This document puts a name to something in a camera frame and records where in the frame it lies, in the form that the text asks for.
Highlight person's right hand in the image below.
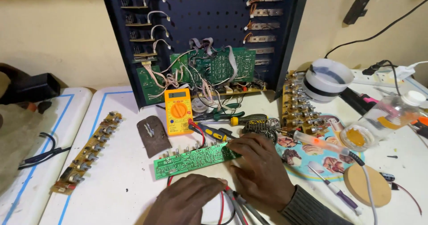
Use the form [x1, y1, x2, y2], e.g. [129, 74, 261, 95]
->
[226, 133, 297, 212]

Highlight person's left hand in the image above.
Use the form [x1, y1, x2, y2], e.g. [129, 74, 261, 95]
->
[143, 173, 229, 225]

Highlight red multimeter test lead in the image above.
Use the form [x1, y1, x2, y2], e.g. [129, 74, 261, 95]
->
[167, 118, 249, 225]

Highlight long green circuit board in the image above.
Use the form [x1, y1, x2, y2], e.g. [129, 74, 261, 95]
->
[153, 142, 242, 181]

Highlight black multimeter test lead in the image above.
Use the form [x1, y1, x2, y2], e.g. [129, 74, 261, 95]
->
[188, 124, 270, 225]

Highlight coiled soldering iron stand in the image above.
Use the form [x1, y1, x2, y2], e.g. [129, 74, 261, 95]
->
[241, 118, 281, 144]

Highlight brown worn pad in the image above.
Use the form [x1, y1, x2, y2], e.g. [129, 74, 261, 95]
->
[136, 115, 173, 159]

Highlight yellow digital multimeter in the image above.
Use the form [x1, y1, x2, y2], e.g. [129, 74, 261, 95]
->
[163, 88, 194, 136]

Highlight brown board with connectors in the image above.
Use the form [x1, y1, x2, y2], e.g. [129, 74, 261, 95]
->
[197, 81, 267, 97]

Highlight clear orange soldering iron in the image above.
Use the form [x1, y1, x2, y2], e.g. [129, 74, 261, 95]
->
[280, 129, 378, 225]

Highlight brown circuit board with knobs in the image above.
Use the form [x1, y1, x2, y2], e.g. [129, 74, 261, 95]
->
[282, 70, 330, 137]
[50, 111, 124, 196]

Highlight purple white screwdriver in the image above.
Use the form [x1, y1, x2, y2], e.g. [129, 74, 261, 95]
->
[307, 161, 364, 216]

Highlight large green circuit board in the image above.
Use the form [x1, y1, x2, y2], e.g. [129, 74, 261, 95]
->
[169, 47, 257, 86]

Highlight small green circuit board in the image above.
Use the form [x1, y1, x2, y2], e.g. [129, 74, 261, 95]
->
[136, 65, 166, 105]

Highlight round tin of amber flux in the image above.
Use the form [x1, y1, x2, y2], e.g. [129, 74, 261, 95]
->
[340, 124, 376, 152]

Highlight round wooden disc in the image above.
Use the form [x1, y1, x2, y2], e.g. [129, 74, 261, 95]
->
[343, 164, 392, 208]

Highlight white round container black band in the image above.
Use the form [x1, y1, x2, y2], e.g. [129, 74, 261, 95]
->
[302, 58, 354, 103]

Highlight small brown transistor board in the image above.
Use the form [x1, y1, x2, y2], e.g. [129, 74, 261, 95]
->
[129, 29, 156, 43]
[120, 0, 149, 10]
[125, 13, 153, 27]
[133, 44, 158, 58]

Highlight row of silver slider parts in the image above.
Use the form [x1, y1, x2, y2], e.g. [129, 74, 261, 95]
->
[243, 0, 285, 67]

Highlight dark blue amplifier chassis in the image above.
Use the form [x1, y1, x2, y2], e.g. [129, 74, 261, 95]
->
[99, 0, 311, 109]

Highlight clear plastic jar white lid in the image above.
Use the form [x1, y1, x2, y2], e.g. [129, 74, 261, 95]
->
[359, 90, 428, 142]

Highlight white power strip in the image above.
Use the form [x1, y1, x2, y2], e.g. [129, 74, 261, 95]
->
[350, 68, 428, 89]

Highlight beige cloth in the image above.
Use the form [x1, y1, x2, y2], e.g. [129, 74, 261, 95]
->
[0, 103, 45, 194]

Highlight orange black tool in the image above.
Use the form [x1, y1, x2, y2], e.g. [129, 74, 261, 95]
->
[409, 116, 428, 139]

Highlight black boxy object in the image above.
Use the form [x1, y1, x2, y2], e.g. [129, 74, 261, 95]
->
[0, 63, 61, 106]

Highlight white plug adapter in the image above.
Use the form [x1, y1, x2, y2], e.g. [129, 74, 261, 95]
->
[396, 61, 428, 80]

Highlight yellow blue handled cutter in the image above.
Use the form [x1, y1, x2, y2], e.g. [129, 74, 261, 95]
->
[188, 123, 237, 143]

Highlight green handled pliers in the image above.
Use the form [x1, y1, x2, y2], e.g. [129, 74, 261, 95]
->
[193, 103, 245, 122]

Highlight yellow black handled screwdriver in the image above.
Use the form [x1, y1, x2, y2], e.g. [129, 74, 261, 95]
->
[197, 114, 269, 127]

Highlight grey ribbon cable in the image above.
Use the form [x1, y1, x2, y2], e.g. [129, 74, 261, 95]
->
[189, 37, 239, 86]

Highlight black pink handled tool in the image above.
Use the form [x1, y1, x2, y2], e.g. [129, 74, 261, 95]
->
[339, 87, 381, 116]

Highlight thin red wire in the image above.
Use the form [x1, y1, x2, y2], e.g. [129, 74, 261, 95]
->
[391, 182, 423, 216]

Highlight black plug with cable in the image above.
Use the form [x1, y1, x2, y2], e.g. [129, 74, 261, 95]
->
[362, 59, 402, 97]

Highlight black wall cable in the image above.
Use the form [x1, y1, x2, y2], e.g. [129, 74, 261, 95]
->
[324, 0, 428, 59]

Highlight black wall bracket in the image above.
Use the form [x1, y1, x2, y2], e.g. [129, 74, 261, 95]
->
[343, 0, 381, 25]

